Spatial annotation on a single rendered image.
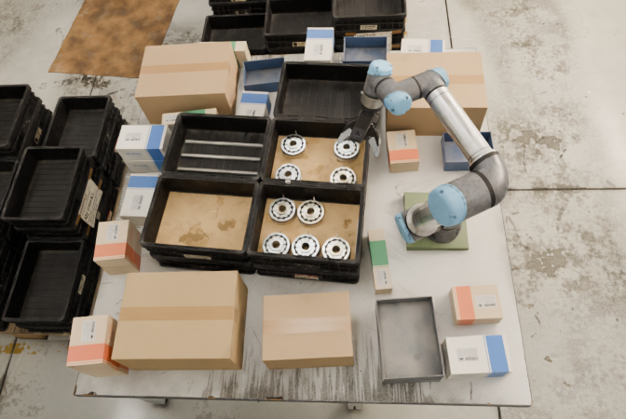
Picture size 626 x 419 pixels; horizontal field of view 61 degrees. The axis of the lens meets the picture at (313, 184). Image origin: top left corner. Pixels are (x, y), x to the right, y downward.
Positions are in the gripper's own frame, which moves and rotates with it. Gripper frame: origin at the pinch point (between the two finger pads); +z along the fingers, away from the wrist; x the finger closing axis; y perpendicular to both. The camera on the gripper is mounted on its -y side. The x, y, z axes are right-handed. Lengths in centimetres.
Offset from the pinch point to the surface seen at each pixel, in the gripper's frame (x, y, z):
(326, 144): 15.6, 18.4, 17.0
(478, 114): -37, 47, -2
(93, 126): 149, 33, 75
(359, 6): 42, 139, 11
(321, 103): 25.6, 36.5, 11.4
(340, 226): -3.6, -12.6, 26.5
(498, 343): -68, -31, 30
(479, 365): -64, -40, 34
